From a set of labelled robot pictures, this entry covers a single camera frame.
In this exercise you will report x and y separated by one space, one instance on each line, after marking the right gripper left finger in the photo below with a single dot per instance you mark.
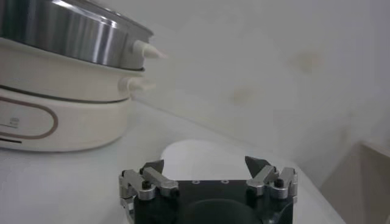
155 179

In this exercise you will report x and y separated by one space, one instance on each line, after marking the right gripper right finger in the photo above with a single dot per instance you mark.
265 178

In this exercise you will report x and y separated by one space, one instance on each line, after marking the perforated stainless steamer basket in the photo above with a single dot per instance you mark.
61 36

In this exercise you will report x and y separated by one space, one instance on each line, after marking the cream electric cooking pot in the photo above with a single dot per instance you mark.
76 121

